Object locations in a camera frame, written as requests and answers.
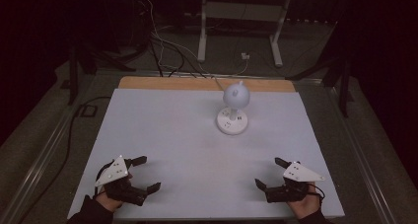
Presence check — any black metal stand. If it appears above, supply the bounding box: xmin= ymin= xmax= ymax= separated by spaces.
xmin=67 ymin=40 xmax=136 ymax=107
xmin=285 ymin=50 xmax=355 ymax=118

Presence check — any black power adapter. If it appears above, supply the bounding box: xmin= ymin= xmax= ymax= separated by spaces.
xmin=80 ymin=104 xmax=99 ymax=117

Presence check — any bundle of black cables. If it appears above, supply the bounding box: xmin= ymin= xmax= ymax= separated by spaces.
xmin=131 ymin=0 xmax=211 ymax=79

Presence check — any hand-held gripper cable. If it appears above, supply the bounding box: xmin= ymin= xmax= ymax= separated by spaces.
xmin=307 ymin=182 xmax=326 ymax=200
xmin=94 ymin=160 xmax=115 ymax=198

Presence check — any metal floor rail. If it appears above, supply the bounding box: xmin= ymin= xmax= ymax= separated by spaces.
xmin=0 ymin=73 xmax=106 ymax=224
xmin=323 ymin=82 xmax=400 ymax=224

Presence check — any long black floor cable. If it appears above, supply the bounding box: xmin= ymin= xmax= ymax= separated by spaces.
xmin=18 ymin=95 xmax=112 ymax=224

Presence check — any person's left hand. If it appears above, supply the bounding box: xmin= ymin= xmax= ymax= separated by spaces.
xmin=96 ymin=191 xmax=124 ymax=213

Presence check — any white desk lamp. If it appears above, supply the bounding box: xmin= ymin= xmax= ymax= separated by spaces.
xmin=215 ymin=80 xmax=251 ymax=136

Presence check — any person's right hand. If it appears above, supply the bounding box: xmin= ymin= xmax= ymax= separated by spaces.
xmin=287 ymin=184 xmax=321 ymax=220

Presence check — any left hand-held gripper cable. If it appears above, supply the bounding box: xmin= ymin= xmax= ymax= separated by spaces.
xmin=94 ymin=160 xmax=115 ymax=198

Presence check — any right hand-held gripper cable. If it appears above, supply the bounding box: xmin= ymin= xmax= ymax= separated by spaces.
xmin=307 ymin=182 xmax=326 ymax=200

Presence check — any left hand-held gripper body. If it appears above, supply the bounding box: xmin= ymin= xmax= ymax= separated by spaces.
xmin=94 ymin=154 xmax=149 ymax=207

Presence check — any white lamp cable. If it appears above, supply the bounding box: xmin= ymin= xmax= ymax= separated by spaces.
xmin=144 ymin=0 xmax=250 ymax=93

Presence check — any white table mat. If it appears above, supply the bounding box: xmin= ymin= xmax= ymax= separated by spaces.
xmin=67 ymin=87 xmax=345 ymax=220

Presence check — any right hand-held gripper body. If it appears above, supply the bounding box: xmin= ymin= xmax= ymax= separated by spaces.
xmin=265 ymin=162 xmax=325 ymax=203

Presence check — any white metal stand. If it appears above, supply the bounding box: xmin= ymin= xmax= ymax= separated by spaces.
xmin=196 ymin=0 xmax=294 ymax=68

